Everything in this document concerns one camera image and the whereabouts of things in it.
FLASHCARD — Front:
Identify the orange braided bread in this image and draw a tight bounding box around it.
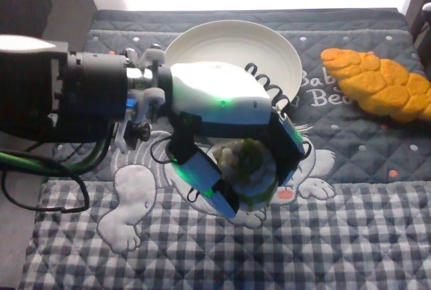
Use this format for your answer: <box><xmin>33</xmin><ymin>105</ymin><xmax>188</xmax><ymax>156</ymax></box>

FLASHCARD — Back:
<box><xmin>320</xmin><ymin>47</ymin><xmax>431</xmax><ymax>124</ymax></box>

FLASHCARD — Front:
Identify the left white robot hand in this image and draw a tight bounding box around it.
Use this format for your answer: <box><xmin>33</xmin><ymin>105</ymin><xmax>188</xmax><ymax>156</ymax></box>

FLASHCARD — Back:
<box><xmin>166</xmin><ymin>61</ymin><xmax>312</xmax><ymax>220</ymax></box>

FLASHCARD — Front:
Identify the cream round plate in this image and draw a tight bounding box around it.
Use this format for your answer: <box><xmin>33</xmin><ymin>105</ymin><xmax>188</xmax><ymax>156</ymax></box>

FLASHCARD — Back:
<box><xmin>164</xmin><ymin>20</ymin><xmax>303</xmax><ymax>103</ymax></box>

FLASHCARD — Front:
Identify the grey quilt with bear print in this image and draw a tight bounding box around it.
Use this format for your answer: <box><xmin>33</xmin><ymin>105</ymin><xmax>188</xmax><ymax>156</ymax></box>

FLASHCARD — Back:
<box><xmin>18</xmin><ymin>8</ymin><xmax>431</xmax><ymax>290</ymax></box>

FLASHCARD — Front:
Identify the green and white toy cake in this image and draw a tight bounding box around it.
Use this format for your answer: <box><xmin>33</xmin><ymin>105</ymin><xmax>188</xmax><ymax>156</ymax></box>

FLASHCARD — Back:
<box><xmin>215</xmin><ymin>137</ymin><xmax>279</xmax><ymax>211</ymax></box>

